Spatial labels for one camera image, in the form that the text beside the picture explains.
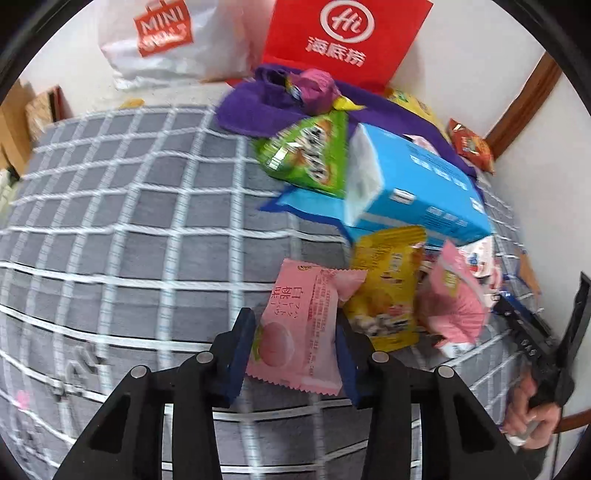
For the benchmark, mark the yellow green snack packet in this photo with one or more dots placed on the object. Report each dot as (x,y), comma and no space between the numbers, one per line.
(415,106)

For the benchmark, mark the red shopping bag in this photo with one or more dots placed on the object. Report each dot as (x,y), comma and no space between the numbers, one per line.
(286,37)

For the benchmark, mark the pink snack packet yellow mark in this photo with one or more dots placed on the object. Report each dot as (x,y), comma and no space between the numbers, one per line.
(450,300)

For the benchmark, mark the light blue tissue box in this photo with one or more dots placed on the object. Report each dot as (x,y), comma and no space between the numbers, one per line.
(415,184)

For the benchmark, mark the yellow cracker snack packet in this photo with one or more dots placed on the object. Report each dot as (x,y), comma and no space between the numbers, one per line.
(383,286)

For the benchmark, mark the brown wooden trim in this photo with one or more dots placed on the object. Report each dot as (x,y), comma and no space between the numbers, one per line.
(526,101)

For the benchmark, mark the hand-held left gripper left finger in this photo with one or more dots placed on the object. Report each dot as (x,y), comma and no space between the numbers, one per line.
(235,364)

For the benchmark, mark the purple cloth lined box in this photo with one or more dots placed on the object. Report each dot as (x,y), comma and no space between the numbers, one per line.
(249,110)

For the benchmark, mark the person's right hand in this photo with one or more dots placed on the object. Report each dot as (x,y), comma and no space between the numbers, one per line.
(531,424)

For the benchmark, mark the white shopping bag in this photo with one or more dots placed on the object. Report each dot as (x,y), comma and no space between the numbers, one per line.
(207,41)

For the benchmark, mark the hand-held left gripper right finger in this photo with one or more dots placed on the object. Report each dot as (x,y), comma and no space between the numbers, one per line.
(346,369)

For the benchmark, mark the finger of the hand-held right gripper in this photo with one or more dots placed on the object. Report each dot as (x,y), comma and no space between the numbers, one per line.
(521,323)
(575,332)

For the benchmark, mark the cardboard box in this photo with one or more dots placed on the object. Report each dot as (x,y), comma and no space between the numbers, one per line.
(14,134)
(48,110)

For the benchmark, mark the pink peach snack packet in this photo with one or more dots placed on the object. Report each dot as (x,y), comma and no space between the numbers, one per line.
(300,323)

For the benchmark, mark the white red candy packet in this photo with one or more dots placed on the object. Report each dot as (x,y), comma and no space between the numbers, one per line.
(480,258)

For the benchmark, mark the orange red snack packet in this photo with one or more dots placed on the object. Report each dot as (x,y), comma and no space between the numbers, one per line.
(468,145)

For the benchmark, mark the pink snack packet blue logo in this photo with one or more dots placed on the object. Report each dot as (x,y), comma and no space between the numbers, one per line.
(316,90)

